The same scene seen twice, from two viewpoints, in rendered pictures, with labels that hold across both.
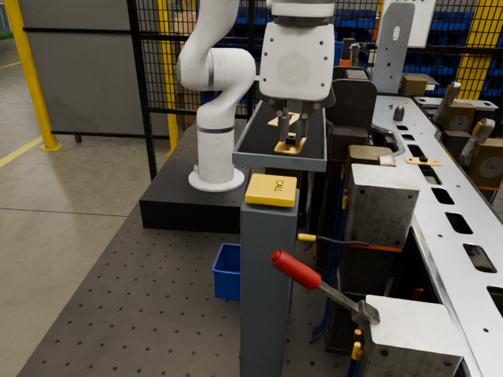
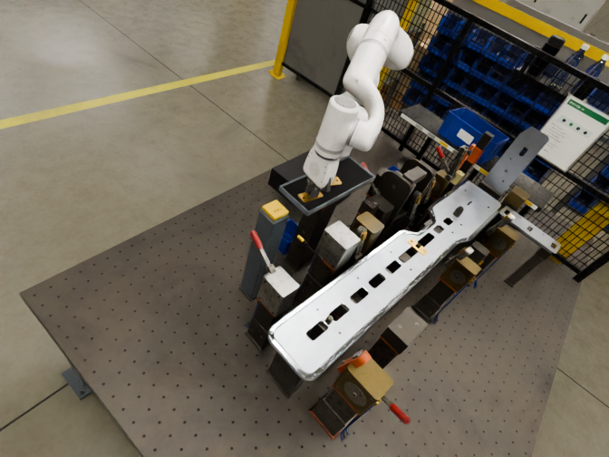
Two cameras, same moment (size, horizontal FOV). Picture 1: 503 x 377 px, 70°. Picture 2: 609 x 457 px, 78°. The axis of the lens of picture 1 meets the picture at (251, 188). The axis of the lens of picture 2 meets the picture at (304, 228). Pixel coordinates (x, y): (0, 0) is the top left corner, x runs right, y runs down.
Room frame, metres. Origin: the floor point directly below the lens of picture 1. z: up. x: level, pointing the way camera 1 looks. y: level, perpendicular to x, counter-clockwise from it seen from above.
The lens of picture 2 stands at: (-0.34, -0.42, 1.95)
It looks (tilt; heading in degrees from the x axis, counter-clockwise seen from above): 45 degrees down; 21
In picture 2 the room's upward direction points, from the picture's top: 21 degrees clockwise
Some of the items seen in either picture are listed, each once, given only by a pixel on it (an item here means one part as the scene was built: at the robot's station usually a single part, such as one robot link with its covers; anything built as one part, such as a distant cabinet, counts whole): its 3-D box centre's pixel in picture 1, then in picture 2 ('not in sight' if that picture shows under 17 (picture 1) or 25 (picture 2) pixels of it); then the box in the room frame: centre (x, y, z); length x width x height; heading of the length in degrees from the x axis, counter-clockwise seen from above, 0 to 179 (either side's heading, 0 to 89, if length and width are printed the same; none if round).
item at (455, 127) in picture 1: (449, 152); (487, 258); (1.20, -0.71, 0.87); 0.12 x 0.07 x 0.35; 81
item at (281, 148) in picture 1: (291, 141); (311, 194); (0.54, -0.06, 1.17); 0.08 x 0.04 x 0.01; 163
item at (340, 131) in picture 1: (332, 206); (352, 237); (0.77, -0.21, 0.90); 0.05 x 0.05 x 0.40; 81
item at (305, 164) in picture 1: (287, 122); (330, 182); (0.65, -0.07, 1.16); 0.37 x 0.14 x 0.02; 171
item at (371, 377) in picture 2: not in sight; (350, 402); (0.21, -0.54, 0.88); 0.14 x 0.09 x 0.36; 81
